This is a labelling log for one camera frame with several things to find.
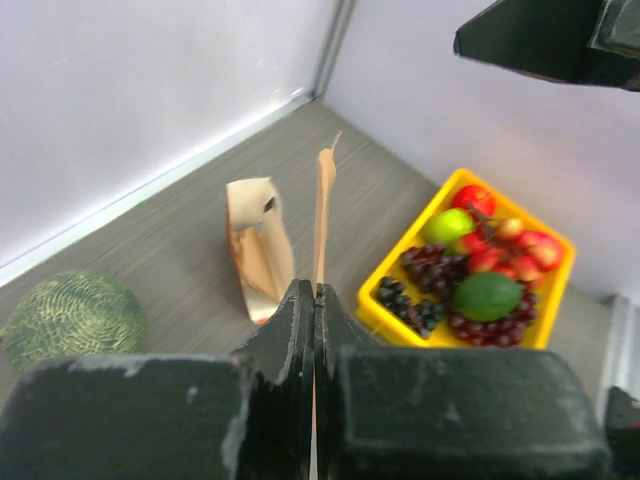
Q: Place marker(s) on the yellow plastic fruit tray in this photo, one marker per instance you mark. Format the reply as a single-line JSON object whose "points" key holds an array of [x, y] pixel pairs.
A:
{"points": [[383, 322]]}

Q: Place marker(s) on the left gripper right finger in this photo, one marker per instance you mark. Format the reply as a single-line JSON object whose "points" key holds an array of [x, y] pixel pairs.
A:
{"points": [[333, 330]]}

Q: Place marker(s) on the large red grape bunch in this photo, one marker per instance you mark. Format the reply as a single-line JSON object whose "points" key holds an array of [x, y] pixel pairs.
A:
{"points": [[508, 331]]}

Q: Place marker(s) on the small red grape bunch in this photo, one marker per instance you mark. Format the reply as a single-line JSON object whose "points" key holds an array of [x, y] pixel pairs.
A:
{"points": [[433, 269]]}

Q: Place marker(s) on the green netted melon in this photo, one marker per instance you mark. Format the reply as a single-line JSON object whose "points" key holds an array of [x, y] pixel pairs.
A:
{"points": [[76, 312]]}

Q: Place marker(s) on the lower red apple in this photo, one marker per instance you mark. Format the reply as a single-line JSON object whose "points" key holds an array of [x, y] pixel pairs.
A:
{"points": [[544, 249]]}

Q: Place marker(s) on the black grape bunch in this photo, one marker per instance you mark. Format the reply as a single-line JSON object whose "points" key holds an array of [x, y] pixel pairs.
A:
{"points": [[422, 317]]}

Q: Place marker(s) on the dark green lime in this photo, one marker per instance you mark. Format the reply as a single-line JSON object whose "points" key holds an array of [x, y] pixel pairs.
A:
{"points": [[486, 296]]}

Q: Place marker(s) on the red apple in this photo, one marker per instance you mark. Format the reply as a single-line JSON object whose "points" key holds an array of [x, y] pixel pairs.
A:
{"points": [[544, 249], [474, 198]]}

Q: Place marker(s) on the light green apple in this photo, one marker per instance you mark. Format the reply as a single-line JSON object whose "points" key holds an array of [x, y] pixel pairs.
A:
{"points": [[447, 226]]}

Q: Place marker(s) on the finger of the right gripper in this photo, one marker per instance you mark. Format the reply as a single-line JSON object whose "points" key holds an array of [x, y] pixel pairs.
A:
{"points": [[548, 40]]}

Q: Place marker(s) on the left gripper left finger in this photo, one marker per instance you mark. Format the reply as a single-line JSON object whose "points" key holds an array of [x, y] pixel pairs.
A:
{"points": [[266, 395]]}

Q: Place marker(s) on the red lychee cluster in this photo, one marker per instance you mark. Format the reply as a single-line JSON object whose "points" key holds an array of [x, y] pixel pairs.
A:
{"points": [[501, 246]]}

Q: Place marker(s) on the upper red apple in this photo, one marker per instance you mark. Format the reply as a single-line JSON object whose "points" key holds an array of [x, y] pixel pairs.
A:
{"points": [[474, 198]]}

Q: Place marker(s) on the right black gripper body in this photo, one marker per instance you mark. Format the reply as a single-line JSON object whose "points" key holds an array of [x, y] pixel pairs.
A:
{"points": [[611, 55]]}

